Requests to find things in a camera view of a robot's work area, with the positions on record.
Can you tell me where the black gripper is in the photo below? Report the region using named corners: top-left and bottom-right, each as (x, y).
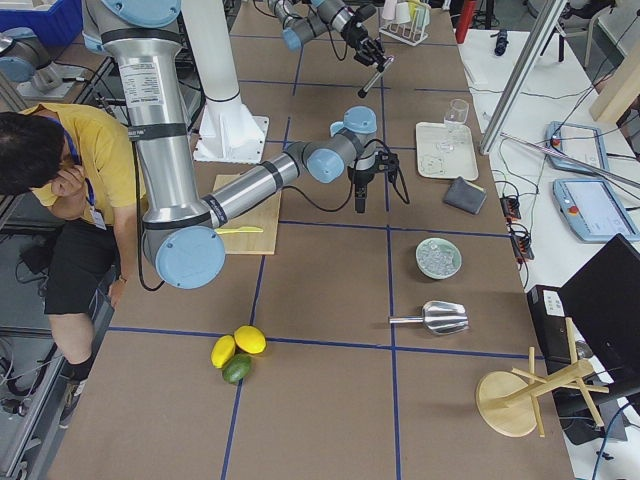
top-left (347, 167), bottom-right (378, 213)
top-left (342, 22), bottom-right (391, 73)

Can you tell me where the steel muddler black tip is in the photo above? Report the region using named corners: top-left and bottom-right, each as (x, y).
top-left (357, 56), bottom-right (395, 98)

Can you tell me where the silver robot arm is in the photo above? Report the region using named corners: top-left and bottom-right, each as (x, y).
top-left (83, 1), bottom-right (380, 289)
top-left (267, 0), bottom-right (391, 72)

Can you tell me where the pink cup on rack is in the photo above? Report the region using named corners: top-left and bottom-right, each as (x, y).
top-left (382, 0), bottom-right (397, 22)

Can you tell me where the white cup on rack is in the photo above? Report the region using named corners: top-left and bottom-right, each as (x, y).
top-left (394, 1), bottom-right (411, 25)

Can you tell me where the green cup on rack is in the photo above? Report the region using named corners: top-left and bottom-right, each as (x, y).
top-left (413, 5), bottom-right (431, 32)

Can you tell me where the yellow cup on rack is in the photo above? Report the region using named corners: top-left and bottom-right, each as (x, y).
top-left (408, 0), bottom-right (422, 20)

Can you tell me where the whole yellow lemon upper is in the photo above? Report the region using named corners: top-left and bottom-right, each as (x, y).
top-left (233, 325), bottom-right (267, 354)

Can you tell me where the whole yellow lemon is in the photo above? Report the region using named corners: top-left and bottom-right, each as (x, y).
top-left (233, 325), bottom-right (267, 354)
top-left (210, 335), bottom-right (236, 369)

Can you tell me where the whole yellow lemon left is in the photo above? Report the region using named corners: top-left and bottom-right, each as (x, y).
top-left (210, 335), bottom-right (236, 369)

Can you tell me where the wooden cup tree stand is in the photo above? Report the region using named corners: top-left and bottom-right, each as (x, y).
top-left (475, 317), bottom-right (609, 437)

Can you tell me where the clear wine glass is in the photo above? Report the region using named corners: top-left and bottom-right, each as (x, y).
top-left (437, 99), bottom-right (469, 152)

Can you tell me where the bamboo cutting board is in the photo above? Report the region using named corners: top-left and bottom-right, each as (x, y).
top-left (221, 192), bottom-right (281, 255)

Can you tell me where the green bowl of ice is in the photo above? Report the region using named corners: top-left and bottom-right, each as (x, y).
top-left (415, 238), bottom-right (462, 280)

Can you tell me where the cream bear tray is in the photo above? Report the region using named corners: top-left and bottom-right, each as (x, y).
top-left (415, 122), bottom-right (479, 181)

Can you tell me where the grey folded cloth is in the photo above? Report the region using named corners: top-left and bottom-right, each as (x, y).
top-left (443, 177), bottom-right (487, 215)

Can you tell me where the yellow plastic knife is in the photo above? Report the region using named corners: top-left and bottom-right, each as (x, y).
top-left (215, 226), bottom-right (264, 235)

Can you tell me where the steel ice scoop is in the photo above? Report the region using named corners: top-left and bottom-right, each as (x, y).
top-left (389, 300), bottom-right (469, 336)

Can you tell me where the green lime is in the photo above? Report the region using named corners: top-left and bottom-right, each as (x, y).
top-left (222, 353), bottom-right (252, 384)

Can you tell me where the black box with label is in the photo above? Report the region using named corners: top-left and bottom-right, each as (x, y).
top-left (527, 285), bottom-right (571, 373)

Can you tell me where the teach pendant far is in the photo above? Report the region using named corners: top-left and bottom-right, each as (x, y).
top-left (546, 121), bottom-right (609, 171)

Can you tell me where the teach pendant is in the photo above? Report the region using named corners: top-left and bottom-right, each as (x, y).
top-left (552, 178), bottom-right (639, 243)
top-left (546, 121), bottom-right (609, 171)

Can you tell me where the teach pendant near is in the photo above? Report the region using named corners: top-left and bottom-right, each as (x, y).
top-left (552, 178), bottom-right (639, 243)

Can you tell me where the black computer monitor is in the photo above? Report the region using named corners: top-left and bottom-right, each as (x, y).
top-left (559, 234), bottom-right (639, 401)

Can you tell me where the person in yellow shirt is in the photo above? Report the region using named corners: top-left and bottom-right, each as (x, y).
top-left (1, 103), bottom-right (144, 429)

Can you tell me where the blue storage crate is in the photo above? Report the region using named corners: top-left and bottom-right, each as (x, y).
top-left (1, 0), bottom-right (82, 46)

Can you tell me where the white wire cup rack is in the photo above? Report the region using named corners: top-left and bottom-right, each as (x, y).
top-left (379, 1), bottom-right (431, 46)

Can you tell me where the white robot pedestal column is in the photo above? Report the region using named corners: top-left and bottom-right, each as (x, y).
top-left (181, 0), bottom-right (269, 164)

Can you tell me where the aluminium frame post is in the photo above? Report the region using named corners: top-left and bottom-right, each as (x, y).
top-left (479, 0), bottom-right (566, 155)

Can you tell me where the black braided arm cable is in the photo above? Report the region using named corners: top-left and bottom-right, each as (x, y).
top-left (134, 134), bottom-right (411, 292)

